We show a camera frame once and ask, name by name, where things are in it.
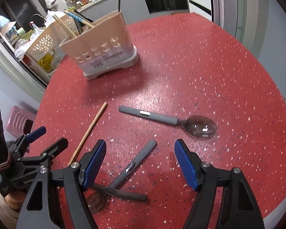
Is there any plain wooden chopstick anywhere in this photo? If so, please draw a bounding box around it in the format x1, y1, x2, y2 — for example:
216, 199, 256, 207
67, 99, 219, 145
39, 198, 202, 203
67, 102, 107, 166

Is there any brown spoon grey handle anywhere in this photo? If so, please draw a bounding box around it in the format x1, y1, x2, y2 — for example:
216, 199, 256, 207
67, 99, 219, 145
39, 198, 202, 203
86, 183, 148, 214

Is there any small brown spoon black handle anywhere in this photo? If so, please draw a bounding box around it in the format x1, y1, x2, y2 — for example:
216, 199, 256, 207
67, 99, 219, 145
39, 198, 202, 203
109, 139, 157, 189

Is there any black utensil handle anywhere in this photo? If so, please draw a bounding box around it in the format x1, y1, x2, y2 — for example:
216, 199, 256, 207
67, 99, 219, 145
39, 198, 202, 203
73, 9, 94, 34

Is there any blue patterned wooden chopstick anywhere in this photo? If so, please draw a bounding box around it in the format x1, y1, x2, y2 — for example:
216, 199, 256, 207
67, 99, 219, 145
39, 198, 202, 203
64, 10, 94, 28

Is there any left hand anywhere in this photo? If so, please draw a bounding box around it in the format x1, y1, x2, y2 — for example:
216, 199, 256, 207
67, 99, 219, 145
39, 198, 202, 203
4, 191, 27, 210

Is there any pink plastic stool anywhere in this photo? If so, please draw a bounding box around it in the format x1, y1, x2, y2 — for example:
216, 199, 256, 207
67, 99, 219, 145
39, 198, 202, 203
6, 106, 36, 138

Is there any beige perforated storage rack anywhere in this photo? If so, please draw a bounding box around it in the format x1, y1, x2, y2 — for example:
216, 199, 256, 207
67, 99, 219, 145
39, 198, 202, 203
26, 18, 68, 82

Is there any beige utensil holder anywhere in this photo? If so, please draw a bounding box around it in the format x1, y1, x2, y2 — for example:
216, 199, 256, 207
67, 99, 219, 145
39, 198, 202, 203
59, 10, 139, 80

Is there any wooden chopstick in holder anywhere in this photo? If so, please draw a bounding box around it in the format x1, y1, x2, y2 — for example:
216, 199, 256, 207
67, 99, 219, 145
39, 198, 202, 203
52, 15, 76, 38

